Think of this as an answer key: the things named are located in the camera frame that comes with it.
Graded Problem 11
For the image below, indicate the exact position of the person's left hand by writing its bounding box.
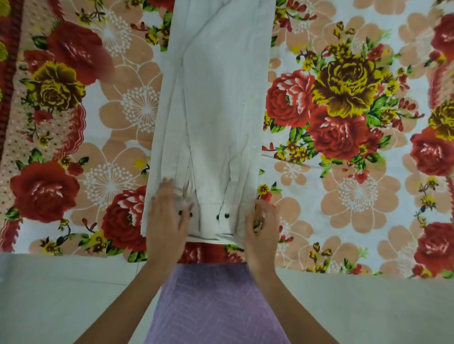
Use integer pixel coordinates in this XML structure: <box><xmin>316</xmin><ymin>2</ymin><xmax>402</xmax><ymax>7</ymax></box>
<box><xmin>145</xmin><ymin>178</ymin><xmax>194</xmax><ymax>266</ymax></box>

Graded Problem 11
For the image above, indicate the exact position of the person's right hand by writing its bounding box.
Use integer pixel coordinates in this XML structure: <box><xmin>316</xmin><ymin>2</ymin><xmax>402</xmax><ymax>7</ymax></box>
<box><xmin>244</xmin><ymin>199</ymin><xmax>281</xmax><ymax>274</ymax></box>

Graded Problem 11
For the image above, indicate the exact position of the white buttoned shirt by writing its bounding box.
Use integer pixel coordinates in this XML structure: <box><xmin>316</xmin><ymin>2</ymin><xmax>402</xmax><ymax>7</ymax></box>
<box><xmin>141</xmin><ymin>0</ymin><xmax>277</xmax><ymax>247</ymax></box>

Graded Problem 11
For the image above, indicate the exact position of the person's left forearm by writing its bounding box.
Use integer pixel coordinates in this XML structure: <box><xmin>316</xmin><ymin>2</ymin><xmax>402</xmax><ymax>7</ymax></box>
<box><xmin>74</xmin><ymin>262</ymin><xmax>182</xmax><ymax>344</ymax></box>

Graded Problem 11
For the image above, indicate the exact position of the person's right forearm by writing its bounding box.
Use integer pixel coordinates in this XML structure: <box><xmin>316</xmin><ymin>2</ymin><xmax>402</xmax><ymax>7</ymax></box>
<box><xmin>248</xmin><ymin>271</ymin><xmax>340</xmax><ymax>344</ymax></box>

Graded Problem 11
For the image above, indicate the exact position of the lilac patterned garment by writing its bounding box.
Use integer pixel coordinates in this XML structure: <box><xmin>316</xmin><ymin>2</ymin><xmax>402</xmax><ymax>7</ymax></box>
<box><xmin>143</xmin><ymin>262</ymin><xmax>292</xmax><ymax>344</ymax></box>

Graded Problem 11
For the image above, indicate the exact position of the floral bedsheet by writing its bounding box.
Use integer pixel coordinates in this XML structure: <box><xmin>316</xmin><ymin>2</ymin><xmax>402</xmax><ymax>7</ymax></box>
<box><xmin>0</xmin><ymin>0</ymin><xmax>454</xmax><ymax>280</ymax></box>

